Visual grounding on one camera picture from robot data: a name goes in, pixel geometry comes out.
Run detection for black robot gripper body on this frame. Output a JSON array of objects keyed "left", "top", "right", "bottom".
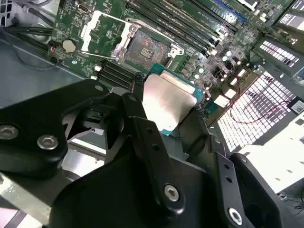
[{"left": 51, "top": 151, "right": 224, "bottom": 228}]

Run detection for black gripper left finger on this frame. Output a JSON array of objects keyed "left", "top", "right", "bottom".
[{"left": 0, "top": 79, "right": 188, "bottom": 219}]

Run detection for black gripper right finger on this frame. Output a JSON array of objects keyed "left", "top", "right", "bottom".
[{"left": 177, "top": 105, "right": 285, "bottom": 228}]

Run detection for silver topped green CPU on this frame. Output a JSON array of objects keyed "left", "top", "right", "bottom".
[{"left": 142, "top": 63, "right": 205, "bottom": 137}]

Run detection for metal socket cover frame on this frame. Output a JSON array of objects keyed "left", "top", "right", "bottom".
[{"left": 79, "top": 9, "right": 140, "bottom": 63}]

